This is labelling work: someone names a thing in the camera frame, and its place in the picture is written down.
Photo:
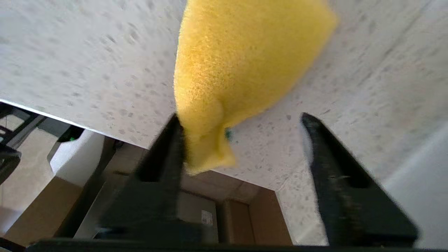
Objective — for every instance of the yellow green sponge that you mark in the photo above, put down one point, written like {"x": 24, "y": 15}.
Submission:
{"x": 238, "y": 63}

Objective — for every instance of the brown cardboard box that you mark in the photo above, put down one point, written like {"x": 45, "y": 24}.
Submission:
{"x": 45, "y": 210}

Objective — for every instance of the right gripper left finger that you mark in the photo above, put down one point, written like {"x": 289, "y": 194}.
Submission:
{"x": 150, "y": 196}

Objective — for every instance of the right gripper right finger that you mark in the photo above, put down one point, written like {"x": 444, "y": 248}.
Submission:
{"x": 350, "y": 203}

